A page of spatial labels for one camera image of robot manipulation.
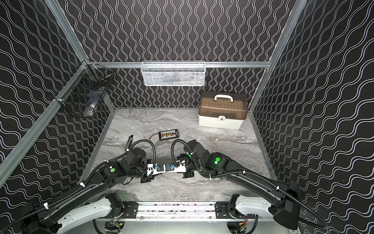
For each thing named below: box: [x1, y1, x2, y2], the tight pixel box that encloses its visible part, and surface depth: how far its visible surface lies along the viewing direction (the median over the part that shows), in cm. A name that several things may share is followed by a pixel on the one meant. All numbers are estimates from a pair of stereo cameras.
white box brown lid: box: [197, 91, 248, 130], surface depth 100 cm
